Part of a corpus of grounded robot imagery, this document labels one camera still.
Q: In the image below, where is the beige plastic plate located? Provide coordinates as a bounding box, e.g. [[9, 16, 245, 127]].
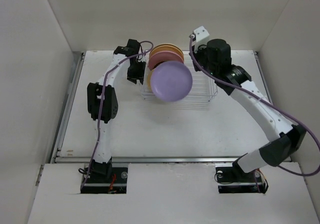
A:
[[146, 71, 153, 91]]

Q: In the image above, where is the purple plastic plate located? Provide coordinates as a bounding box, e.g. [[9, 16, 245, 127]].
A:
[[150, 61, 193, 102]]

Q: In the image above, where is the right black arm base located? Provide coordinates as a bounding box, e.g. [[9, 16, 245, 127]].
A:
[[214, 166, 269, 194]]

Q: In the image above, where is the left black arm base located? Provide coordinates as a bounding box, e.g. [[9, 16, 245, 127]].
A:
[[78, 161, 129, 194]]

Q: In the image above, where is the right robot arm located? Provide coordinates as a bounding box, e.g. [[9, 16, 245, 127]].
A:
[[189, 39, 307, 181]]

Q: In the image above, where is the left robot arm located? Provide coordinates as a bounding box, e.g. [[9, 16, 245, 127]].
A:
[[83, 39, 149, 184]]

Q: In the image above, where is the pink plastic plate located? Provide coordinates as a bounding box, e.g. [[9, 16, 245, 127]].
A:
[[148, 51, 184, 70]]

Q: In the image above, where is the tan rear plate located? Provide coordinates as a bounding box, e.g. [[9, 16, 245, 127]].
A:
[[154, 43, 179, 49]]

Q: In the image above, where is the orange plastic plate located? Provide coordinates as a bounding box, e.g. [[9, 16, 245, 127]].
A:
[[149, 46, 184, 61]]

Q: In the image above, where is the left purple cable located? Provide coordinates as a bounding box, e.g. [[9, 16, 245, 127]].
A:
[[82, 41, 155, 184]]

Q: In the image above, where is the white wire dish rack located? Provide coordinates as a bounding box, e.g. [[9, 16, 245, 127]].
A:
[[140, 51, 218, 110]]

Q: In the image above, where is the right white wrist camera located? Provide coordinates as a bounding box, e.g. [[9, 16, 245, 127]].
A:
[[192, 26, 210, 53]]

